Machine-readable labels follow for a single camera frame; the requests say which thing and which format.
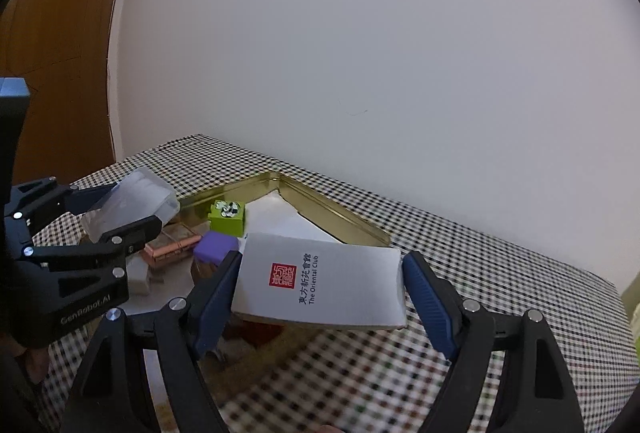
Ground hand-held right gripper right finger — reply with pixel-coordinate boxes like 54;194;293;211
401;250;586;433

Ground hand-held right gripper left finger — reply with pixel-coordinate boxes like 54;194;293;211
60;250;243;433

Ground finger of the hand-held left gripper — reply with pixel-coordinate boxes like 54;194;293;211
22;214;163;282
5;178;121;235

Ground translucent white plastic box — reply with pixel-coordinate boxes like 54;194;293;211
81;167;180;244

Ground copper framed box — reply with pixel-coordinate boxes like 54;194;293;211
142;223;203;269

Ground purple block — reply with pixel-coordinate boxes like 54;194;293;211
193;233;239;266

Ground green building block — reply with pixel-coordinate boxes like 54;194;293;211
207;199;247;238

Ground white box with red label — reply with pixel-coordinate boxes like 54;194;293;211
231;232;407;330

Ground gold tin box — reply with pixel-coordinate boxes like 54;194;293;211
120;171;392;414

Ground person's left hand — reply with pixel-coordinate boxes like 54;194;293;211
19;345;55;388

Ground checkered tablecloth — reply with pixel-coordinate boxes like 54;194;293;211
30;134;640;433

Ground white paper liner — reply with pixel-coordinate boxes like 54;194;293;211
244;190;342;245

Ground wooden door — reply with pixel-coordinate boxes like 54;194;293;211
0;0;146;194

